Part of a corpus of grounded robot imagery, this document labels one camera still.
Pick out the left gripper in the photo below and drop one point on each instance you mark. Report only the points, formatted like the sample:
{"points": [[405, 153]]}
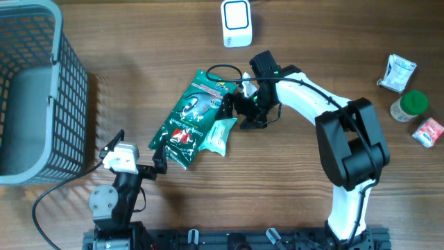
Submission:
{"points": [[159, 160]]}

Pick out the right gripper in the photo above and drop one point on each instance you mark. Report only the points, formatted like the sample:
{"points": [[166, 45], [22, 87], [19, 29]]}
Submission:
{"points": [[257, 120]]}

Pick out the teal tissue pack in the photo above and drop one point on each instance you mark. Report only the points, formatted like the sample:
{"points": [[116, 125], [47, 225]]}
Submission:
{"points": [[217, 137]]}

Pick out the green 3M glove package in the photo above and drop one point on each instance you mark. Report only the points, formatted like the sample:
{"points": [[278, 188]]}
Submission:
{"points": [[191, 119]]}

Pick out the white blue plaster pack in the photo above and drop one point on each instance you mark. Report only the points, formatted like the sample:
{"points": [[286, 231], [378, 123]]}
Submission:
{"points": [[397, 74]]}

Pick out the green lid jar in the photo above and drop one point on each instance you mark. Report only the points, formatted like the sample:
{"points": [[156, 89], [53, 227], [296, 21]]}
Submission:
{"points": [[409, 106]]}

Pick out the small red white box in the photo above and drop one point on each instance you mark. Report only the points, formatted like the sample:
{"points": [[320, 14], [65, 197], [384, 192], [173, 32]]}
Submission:
{"points": [[428, 132]]}

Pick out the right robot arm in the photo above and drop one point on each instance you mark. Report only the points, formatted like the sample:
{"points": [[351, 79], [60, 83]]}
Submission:
{"points": [[351, 147]]}

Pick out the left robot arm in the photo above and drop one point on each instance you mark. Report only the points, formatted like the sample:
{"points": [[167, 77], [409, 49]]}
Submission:
{"points": [[113, 205]]}

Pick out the white barcode scanner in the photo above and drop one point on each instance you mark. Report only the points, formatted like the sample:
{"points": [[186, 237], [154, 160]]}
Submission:
{"points": [[236, 23]]}

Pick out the grey plastic mesh basket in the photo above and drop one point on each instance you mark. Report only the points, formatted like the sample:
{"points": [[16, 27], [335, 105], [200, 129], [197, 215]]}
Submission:
{"points": [[44, 97]]}

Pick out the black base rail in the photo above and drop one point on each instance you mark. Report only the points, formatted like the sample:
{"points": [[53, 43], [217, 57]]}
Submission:
{"points": [[243, 239]]}

